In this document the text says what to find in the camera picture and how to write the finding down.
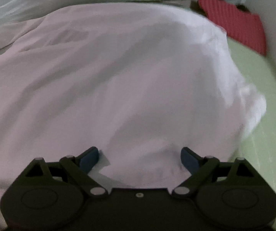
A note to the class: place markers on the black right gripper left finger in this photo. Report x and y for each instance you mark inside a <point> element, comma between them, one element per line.
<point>76,171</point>

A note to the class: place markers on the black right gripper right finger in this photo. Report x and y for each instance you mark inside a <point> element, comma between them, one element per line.
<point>202,170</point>

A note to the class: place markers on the white garment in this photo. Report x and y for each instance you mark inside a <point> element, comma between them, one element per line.
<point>112,75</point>

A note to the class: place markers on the green checked mat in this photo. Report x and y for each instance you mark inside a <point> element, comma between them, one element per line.
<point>242,120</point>

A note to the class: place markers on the red ribbed cloth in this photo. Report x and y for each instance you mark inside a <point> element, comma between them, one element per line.
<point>244,27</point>

